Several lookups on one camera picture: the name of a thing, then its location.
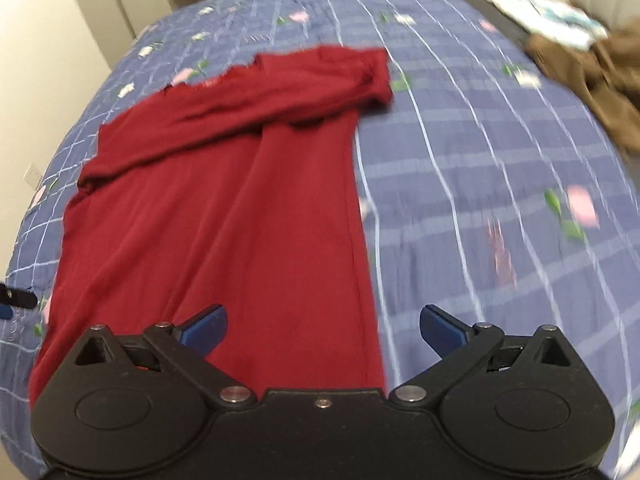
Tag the blue checked floral blanket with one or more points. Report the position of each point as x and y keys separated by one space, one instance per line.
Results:
x=475 y=160

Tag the dark red long-sleeved sweater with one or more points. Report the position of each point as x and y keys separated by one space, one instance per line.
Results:
x=225 y=200

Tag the white wall socket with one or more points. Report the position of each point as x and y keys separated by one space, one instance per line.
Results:
x=33 y=174

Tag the light floral pillow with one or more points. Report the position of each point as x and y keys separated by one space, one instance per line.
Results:
x=545 y=10

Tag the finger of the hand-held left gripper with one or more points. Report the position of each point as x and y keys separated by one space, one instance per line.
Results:
x=17 y=296
x=4 y=312

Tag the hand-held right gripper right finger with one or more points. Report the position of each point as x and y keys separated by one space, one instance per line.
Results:
x=440 y=332

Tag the brown garment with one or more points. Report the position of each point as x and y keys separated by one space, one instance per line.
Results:
x=600 y=80

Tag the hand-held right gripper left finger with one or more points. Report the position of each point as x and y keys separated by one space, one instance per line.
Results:
x=205 y=330

